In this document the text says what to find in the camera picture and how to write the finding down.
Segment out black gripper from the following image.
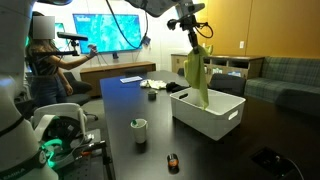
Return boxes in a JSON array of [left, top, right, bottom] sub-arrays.
[[179, 14, 202, 54]]

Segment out yellow towel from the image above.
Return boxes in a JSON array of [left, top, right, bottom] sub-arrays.
[[183, 44, 211, 110]]

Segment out white plastic basket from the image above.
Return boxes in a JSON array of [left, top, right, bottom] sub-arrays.
[[169, 87, 247, 141]]

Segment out small metallic block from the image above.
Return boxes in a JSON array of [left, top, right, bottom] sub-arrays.
[[166, 153, 180, 168]]

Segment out grey tape roll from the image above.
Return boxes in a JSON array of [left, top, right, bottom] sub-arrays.
[[147, 89, 158, 101]]

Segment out white ceramic mug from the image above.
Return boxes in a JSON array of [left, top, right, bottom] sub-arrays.
[[129, 118, 149, 145]]

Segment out wooden sideboard with shelves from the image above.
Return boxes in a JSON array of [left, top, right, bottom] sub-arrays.
[[170, 53, 266, 85]]

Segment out black cloth bundle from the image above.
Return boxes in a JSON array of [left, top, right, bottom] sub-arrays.
[[165, 81, 190, 93]]

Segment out crumpled white cloth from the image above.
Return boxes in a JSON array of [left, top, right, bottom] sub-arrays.
[[139, 79, 168, 91]]

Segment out wooden low TV cabinet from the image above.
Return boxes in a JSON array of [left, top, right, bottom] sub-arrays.
[[79, 60, 157, 98]]

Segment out grey plaid sofa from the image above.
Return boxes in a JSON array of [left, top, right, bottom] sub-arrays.
[[244, 55, 320, 117]]

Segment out table power outlet box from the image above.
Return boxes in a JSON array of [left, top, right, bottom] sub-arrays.
[[250, 146, 306, 180]]

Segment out black mounting platform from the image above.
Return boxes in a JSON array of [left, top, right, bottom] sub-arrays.
[[56, 128, 116, 180]]

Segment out person in striped top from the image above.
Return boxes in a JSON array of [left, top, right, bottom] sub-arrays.
[[24, 11, 99, 108]]

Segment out wrist mounted camera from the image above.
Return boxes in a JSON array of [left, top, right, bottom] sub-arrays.
[[166, 18, 183, 31]]

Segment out dark wall control panel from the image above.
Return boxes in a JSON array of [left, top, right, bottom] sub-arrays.
[[142, 35, 152, 47]]

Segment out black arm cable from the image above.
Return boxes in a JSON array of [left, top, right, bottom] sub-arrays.
[[105, 0, 214, 50]]

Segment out blue wall display screen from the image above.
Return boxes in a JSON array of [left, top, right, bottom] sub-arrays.
[[53, 13, 144, 55]]

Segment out black camera on stand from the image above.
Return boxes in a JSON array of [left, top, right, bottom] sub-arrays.
[[49, 31, 90, 57]]

